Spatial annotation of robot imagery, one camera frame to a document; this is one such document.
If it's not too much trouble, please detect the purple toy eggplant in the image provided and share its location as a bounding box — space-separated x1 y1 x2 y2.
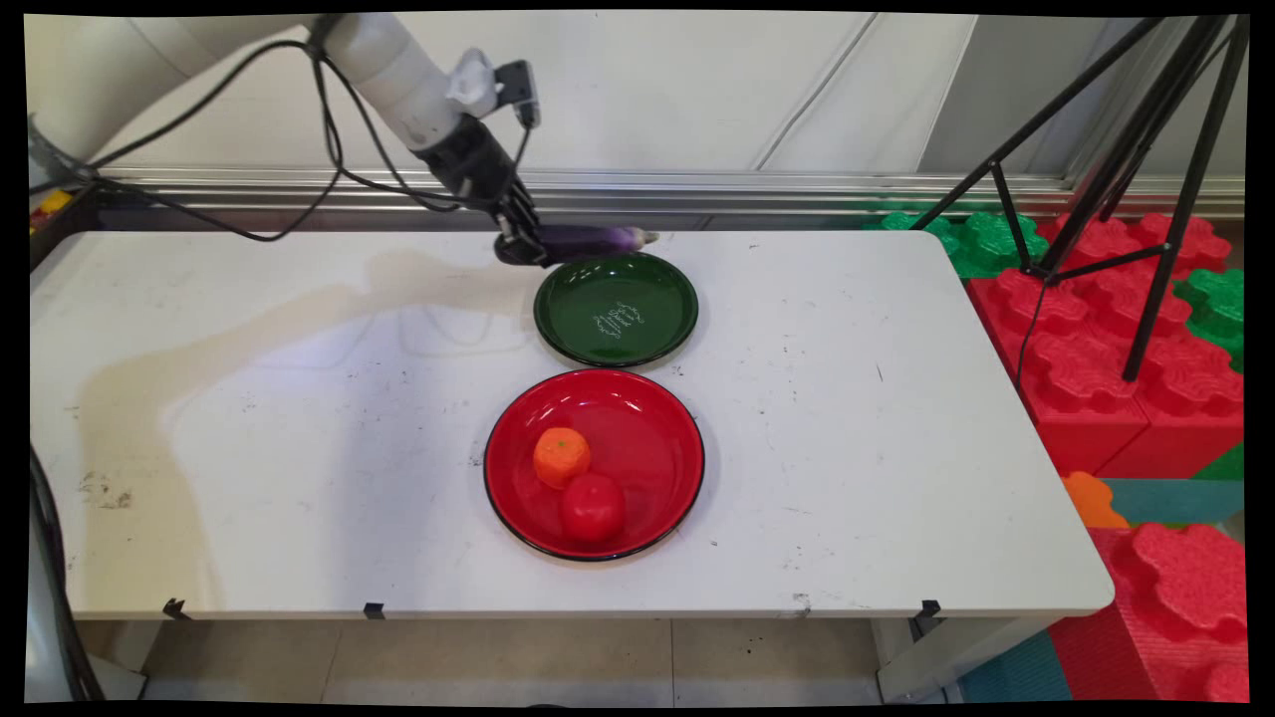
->
540 224 660 266

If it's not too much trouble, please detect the orange foam block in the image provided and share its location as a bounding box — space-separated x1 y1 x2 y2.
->
1060 471 1133 530

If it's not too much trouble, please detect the red foam block stack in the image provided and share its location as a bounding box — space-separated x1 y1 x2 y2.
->
1046 522 1252 704

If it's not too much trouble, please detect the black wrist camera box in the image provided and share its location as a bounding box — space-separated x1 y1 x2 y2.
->
495 60 543 130

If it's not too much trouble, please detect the teal foam mat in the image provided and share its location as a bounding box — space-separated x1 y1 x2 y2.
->
1100 478 1246 529

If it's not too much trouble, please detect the black floor cable bundle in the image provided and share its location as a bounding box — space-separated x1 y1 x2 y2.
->
28 446 107 704

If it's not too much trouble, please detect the large red foam block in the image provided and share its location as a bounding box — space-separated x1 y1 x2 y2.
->
966 212 1246 480

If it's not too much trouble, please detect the aluminium window rail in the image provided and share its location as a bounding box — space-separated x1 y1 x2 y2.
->
96 167 1246 220

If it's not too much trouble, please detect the teal foam block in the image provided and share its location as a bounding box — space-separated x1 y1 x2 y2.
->
958 629 1075 704

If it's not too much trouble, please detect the orange toy mandarin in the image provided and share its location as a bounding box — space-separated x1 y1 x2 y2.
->
533 427 592 490

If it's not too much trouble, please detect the red toy tomato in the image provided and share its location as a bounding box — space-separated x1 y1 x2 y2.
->
560 473 628 545

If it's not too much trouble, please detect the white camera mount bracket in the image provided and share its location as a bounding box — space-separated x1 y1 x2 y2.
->
445 48 499 120

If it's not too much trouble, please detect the green foam block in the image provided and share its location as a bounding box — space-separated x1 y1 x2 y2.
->
1173 267 1248 373
865 207 1051 280

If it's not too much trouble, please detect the white table leg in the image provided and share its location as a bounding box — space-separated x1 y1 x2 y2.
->
875 614 1061 704

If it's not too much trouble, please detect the red enamel plate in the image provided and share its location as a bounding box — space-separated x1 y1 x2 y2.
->
483 367 706 563

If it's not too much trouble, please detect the black tripod stand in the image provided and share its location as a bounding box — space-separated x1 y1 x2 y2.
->
908 14 1250 383

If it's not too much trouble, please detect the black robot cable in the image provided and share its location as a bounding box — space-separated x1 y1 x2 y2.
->
30 38 534 243

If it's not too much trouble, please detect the green enamel plate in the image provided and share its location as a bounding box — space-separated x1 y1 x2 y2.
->
533 251 699 368

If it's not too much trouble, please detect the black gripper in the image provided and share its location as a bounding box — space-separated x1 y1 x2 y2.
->
410 114 552 269

